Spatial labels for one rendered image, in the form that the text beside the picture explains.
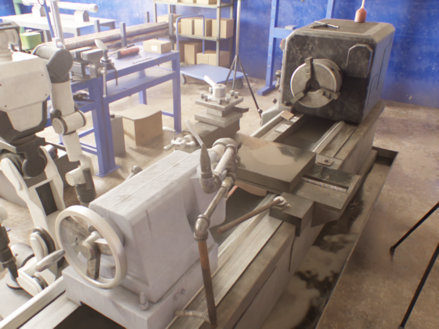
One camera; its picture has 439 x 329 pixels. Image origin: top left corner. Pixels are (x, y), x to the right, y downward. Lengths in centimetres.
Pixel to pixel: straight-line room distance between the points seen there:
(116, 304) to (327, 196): 93
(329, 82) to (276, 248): 110
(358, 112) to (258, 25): 397
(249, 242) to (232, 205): 41
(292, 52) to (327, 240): 109
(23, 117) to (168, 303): 93
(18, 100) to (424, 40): 486
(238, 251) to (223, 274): 12
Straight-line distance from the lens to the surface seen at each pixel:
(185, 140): 169
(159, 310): 108
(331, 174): 181
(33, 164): 178
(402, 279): 276
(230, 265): 133
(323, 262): 207
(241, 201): 183
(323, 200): 162
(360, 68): 234
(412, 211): 341
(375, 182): 283
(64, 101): 183
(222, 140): 142
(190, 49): 645
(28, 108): 168
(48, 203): 187
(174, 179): 112
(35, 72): 166
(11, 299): 235
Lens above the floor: 172
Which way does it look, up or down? 27 degrees down
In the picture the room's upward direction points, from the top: straight up
